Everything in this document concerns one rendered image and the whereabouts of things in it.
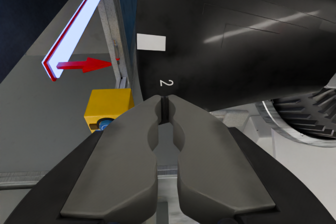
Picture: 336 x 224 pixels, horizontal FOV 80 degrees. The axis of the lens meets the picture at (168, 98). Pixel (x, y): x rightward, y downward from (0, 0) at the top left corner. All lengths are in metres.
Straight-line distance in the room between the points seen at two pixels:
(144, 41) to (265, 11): 0.13
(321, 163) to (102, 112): 0.49
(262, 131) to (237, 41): 0.63
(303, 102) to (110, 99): 0.39
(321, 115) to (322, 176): 0.19
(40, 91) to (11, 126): 0.27
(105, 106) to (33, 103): 0.93
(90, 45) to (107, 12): 1.11
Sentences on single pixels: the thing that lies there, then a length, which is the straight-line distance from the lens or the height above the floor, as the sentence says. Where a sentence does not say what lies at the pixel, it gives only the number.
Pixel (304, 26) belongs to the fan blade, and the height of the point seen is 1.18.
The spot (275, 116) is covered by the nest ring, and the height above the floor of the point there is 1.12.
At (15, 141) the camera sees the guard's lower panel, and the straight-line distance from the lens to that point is 1.24.
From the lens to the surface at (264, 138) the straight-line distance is 0.83.
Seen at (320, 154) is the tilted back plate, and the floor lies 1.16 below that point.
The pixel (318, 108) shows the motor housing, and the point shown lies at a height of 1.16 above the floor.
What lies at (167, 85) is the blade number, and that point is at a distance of 0.25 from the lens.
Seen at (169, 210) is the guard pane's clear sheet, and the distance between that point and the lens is 0.88.
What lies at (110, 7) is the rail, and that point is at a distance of 0.55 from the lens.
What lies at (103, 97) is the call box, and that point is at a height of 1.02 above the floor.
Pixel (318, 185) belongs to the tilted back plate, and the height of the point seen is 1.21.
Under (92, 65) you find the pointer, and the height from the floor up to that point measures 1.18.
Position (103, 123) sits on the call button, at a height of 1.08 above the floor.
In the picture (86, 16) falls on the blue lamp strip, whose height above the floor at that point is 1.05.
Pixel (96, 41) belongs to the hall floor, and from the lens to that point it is 1.64.
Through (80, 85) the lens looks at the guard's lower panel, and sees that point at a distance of 1.37.
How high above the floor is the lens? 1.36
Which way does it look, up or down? 44 degrees down
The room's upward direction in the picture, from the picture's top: 177 degrees clockwise
